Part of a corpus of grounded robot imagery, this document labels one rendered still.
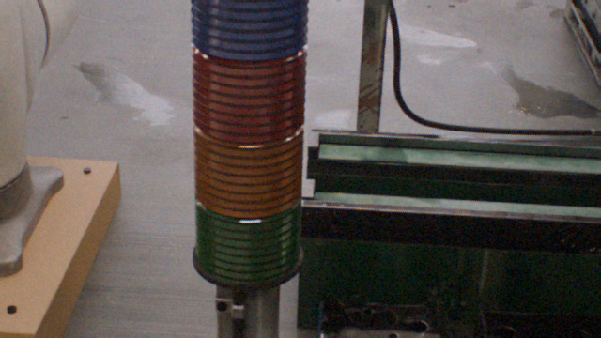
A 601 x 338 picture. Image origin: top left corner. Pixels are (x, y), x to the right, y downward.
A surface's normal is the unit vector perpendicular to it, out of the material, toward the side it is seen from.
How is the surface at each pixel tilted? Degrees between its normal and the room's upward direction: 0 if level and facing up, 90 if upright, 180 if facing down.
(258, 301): 90
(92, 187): 2
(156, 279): 0
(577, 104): 0
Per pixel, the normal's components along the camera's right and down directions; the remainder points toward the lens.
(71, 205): 0.05, -0.89
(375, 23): -0.06, 0.49
